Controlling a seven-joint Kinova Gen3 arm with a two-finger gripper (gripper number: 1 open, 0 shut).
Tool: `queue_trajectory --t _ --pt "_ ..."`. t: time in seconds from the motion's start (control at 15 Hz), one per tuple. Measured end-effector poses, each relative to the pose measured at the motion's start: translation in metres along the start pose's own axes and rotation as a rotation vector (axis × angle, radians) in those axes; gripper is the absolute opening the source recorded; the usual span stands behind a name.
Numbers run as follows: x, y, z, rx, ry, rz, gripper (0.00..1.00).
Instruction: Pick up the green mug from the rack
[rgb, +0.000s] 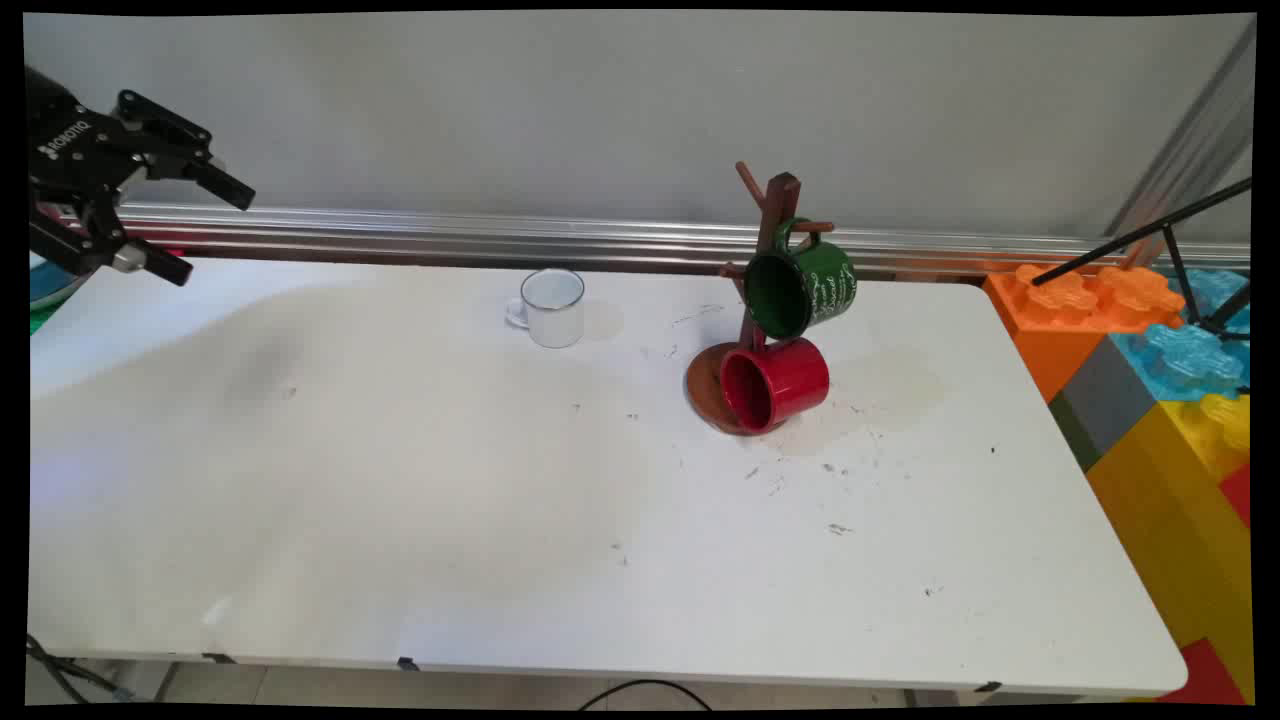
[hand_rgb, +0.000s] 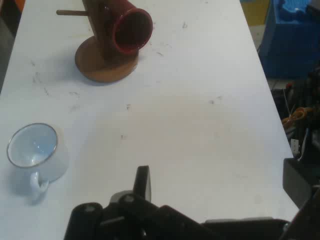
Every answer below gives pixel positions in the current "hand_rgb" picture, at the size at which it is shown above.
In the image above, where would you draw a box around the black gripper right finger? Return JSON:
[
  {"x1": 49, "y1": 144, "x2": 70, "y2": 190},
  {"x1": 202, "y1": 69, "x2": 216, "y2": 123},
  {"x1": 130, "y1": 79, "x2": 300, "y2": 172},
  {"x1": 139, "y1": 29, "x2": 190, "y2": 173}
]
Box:
[{"x1": 278, "y1": 157, "x2": 320, "y2": 240}]

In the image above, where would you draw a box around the brown wooden mug tree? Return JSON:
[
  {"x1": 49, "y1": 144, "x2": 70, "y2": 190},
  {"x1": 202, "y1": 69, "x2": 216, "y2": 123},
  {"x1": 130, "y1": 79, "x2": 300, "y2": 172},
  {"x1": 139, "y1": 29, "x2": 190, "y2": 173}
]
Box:
[{"x1": 56, "y1": 0, "x2": 140, "y2": 83}]

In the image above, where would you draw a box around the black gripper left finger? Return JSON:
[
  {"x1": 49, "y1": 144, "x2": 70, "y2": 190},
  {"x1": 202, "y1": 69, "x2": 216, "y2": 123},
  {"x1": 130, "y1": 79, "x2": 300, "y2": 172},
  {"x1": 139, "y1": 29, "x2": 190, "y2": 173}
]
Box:
[{"x1": 63, "y1": 165, "x2": 216, "y2": 240}]

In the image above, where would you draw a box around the orange wire bundle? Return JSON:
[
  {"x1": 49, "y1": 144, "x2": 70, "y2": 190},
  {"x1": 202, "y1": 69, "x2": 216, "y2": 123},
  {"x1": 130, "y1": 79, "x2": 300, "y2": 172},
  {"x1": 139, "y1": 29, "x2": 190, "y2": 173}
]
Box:
[{"x1": 281, "y1": 106, "x2": 313, "y2": 131}]

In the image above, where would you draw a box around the red mug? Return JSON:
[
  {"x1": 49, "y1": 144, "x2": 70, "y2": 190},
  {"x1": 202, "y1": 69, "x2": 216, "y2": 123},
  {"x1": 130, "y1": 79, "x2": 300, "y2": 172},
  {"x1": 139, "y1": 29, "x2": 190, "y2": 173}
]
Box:
[{"x1": 111, "y1": 0, "x2": 153, "y2": 55}]

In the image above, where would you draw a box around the blue toy block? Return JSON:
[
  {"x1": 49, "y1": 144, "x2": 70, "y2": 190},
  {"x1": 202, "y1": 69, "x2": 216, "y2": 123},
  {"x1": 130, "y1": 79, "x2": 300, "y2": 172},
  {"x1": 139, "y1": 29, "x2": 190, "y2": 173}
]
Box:
[{"x1": 258, "y1": 0, "x2": 320, "y2": 79}]

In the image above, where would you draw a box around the clear glass cup with handle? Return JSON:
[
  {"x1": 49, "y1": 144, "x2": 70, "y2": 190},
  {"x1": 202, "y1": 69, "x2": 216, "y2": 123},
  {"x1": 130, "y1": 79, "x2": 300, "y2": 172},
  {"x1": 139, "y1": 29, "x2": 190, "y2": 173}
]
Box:
[{"x1": 6, "y1": 122, "x2": 70, "y2": 205}]

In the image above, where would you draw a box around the black equipment with wires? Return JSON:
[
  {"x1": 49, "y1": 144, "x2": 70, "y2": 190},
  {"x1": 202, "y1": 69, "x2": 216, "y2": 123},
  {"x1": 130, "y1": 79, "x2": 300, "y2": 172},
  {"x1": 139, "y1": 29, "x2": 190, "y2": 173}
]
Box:
[{"x1": 271, "y1": 63, "x2": 320, "y2": 163}]

